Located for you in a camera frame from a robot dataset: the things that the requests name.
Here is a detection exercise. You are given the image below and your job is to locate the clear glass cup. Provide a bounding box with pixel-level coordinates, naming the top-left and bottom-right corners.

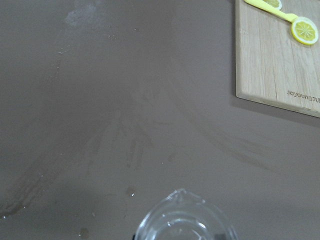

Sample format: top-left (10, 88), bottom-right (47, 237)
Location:
top-left (132, 188), bottom-right (239, 240)

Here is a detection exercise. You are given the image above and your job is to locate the wooden cutting board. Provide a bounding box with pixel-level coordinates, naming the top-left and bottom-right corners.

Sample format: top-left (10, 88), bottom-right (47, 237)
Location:
top-left (235, 0), bottom-right (320, 117)

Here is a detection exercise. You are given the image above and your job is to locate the yellow plastic spoon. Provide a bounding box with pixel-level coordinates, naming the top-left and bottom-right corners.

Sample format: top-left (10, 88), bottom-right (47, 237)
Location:
top-left (244, 0), bottom-right (298, 23)

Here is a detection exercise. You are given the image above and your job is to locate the lemon slice near spoon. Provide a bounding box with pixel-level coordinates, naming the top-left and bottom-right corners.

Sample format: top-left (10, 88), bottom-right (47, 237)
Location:
top-left (263, 0), bottom-right (283, 10)

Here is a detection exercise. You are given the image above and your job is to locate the lemon slice on spoon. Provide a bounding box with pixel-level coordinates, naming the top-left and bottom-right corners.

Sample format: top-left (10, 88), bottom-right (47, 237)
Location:
top-left (291, 16), bottom-right (319, 46)

